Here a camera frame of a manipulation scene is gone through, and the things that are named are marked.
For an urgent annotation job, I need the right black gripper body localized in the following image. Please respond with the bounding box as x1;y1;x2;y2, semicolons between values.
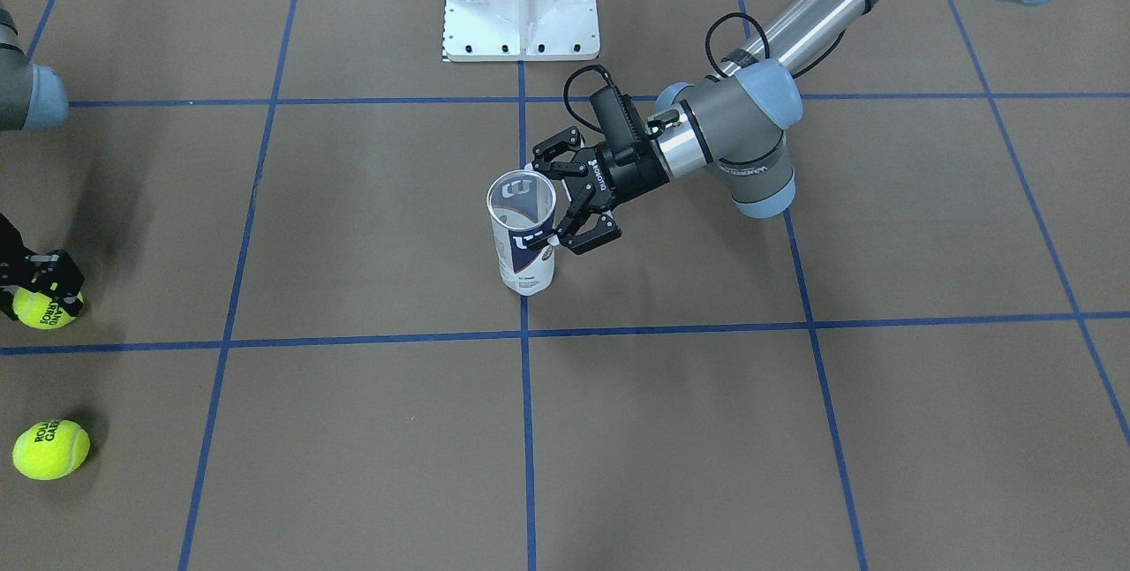
0;214;29;287

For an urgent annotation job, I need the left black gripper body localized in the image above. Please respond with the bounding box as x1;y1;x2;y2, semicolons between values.
581;142;670;210

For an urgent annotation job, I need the clear tennis ball tube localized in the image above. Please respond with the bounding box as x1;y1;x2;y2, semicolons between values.
486;168;557;297

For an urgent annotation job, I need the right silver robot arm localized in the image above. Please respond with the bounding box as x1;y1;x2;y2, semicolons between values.
1;7;85;331

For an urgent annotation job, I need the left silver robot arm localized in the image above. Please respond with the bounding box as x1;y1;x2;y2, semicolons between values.
518;0;1052;254

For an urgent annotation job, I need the yellow tennis ball on table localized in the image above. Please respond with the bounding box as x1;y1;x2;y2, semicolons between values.
11;419;90;481

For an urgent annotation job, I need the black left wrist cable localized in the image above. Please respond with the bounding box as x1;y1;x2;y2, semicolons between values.
563;12;848;135

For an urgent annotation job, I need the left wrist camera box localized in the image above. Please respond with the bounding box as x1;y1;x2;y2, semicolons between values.
590;84;651;166

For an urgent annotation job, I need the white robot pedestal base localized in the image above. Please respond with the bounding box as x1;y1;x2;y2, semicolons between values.
441;0;601;62

